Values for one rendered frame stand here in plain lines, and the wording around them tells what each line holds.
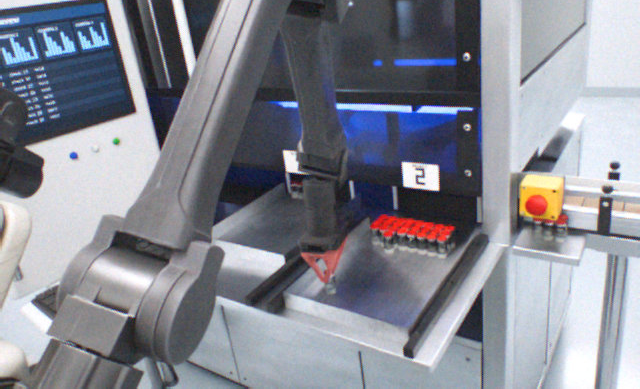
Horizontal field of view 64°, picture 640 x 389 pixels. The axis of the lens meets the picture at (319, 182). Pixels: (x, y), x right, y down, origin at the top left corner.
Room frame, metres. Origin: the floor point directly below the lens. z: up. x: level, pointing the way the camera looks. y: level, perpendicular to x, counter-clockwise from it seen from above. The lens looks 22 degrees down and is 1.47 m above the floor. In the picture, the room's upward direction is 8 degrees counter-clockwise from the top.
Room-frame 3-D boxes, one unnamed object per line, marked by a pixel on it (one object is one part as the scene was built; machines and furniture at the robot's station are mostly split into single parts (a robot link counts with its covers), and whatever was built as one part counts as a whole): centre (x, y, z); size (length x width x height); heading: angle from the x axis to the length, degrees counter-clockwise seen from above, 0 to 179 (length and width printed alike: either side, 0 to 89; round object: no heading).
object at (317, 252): (0.85, 0.01, 0.97); 0.07 x 0.07 x 0.09; 67
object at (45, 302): (1.19, 0.55, 0.82); 0.40 x 0.14 x 0.02; 136
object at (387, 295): (0.89, -0.11, 0.90); 0.34 x 0.26 x 0.04; 144
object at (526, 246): (0.96, -0.48, 0.87); 0.14 x 0.13 x 0.02; 144
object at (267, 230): (1.19, 0.10, 0.90); 0.34 x 0.26 x 0.04; 144
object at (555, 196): (0.93, -0.44, 1.00); 0.08 x 0.07 x 0.07; 144
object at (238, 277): (1.03, 0.01, 0.87); 0.70 x 0.48 x 0.02; 54
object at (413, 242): (0.98, -0.17, 0.90); 0.18 x 0.02 x 0.05; 53
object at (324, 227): (0.86, 0.00, 1.04); 0.10 x 0.07 x 0.07; 157
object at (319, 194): (0.87, 0.00, 1.10); 0.07 x 0.06 x 0.07; 159
